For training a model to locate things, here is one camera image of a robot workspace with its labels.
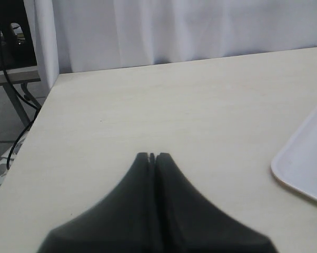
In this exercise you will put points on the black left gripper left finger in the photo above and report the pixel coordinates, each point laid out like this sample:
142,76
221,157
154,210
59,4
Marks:
124,221

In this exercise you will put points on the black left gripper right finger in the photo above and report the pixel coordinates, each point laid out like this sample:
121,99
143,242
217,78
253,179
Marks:
191,223

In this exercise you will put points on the white plastic tray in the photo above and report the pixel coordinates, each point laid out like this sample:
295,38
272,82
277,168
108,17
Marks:
295,165

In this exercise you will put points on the grey metal side table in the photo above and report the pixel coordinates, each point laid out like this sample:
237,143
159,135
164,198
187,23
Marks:
15,83

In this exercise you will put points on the white backdrop curtain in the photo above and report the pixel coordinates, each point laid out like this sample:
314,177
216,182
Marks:
80,36

